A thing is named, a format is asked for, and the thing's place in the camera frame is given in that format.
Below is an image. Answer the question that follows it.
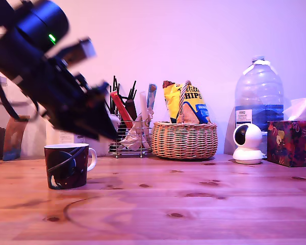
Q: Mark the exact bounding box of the white carton box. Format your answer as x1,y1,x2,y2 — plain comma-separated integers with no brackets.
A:
59,131,86,145

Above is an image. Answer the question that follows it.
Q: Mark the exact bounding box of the red sachet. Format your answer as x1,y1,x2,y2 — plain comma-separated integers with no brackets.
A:
109,91,134,130

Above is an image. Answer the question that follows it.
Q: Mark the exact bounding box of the dark brown stick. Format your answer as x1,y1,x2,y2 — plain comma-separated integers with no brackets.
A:
124,99,138,121

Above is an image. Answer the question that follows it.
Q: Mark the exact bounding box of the crumpled clear wrapper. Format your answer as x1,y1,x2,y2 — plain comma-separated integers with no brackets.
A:
118,107,154,151

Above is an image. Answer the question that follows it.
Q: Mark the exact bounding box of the dark planet print mug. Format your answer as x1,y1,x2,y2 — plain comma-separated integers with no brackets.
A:
43,143,97,190

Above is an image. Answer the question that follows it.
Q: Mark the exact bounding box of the white wrapped straw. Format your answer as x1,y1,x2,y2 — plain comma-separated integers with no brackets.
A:
139,91,148,123

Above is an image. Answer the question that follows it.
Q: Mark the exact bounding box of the orange brown pouch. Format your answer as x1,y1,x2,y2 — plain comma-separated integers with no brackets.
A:
3,114,31,161

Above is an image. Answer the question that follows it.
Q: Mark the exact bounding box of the blue white sachet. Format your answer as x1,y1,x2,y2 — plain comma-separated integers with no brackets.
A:
145,83,158,109

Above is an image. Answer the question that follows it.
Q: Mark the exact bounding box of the wicker basket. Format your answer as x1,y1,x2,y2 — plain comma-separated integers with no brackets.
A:
151,80,218,160

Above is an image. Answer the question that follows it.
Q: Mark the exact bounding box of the yellow tortilla chips bag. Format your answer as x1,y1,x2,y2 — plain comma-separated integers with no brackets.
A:
162,80,211,125

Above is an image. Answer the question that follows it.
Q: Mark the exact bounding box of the large clear water bottle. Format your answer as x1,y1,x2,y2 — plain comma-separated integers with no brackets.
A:
234,55,285,154

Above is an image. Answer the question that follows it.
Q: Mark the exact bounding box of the floral tissue box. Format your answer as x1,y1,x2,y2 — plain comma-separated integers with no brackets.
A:
267,120,306,168

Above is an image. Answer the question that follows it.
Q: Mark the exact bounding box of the white tissue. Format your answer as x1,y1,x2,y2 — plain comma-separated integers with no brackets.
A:
282,96,306,122

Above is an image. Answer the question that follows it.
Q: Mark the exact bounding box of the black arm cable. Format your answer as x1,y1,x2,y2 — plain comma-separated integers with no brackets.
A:
0,66,39,121

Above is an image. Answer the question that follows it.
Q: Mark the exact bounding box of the wire utensil holder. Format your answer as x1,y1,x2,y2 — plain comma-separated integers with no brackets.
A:
108,113,154,158

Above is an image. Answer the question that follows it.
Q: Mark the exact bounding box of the small white round camera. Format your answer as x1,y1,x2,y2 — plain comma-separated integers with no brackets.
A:
232,123,267,165

